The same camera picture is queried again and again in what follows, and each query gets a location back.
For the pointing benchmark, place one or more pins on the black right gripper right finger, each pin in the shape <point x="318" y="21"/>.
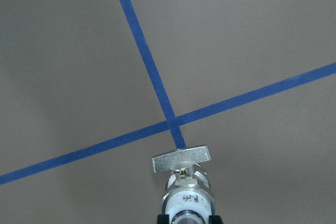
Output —
<point x="215" y="219"/>

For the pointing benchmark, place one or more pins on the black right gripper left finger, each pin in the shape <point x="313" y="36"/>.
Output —
<point x="163" y="219"/>

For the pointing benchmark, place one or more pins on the chrome tee pipe fitting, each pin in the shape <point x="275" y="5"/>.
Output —
<point x="187" y="217"/>

